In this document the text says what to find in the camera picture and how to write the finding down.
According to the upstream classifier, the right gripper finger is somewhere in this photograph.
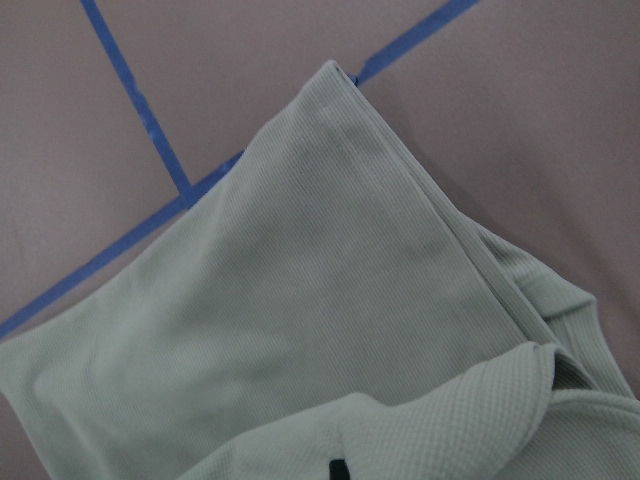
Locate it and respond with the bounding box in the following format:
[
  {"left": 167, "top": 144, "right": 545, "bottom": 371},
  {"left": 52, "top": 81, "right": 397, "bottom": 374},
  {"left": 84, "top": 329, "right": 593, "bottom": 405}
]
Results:
[{"left": 329, "top": 459, "right": 350, "bottom": 480}]

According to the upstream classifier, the olive green long-sleeve shirt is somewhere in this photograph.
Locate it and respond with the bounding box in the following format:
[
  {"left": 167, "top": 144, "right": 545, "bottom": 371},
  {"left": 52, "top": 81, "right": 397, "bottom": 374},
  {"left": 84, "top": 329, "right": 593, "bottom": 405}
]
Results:
[{"left": 1, "top": 62, "right": 639, "bottom": 479}]

